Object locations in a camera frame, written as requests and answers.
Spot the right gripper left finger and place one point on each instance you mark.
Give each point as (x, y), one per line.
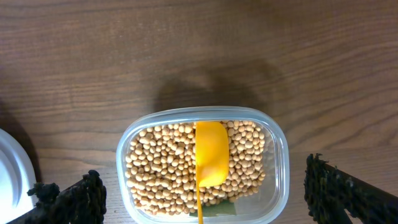
(82, 203)

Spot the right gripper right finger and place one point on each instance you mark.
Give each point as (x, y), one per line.
(334, 196)

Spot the yellow measuring scoop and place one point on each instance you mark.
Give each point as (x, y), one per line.
(211, 156)

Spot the white digital kitchen scale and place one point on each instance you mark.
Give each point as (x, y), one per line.
(17, 178)

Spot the soybeans pile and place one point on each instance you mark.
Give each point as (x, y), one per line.
(161, 163)

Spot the clear plastic container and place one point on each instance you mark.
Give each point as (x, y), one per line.
(261, 207)

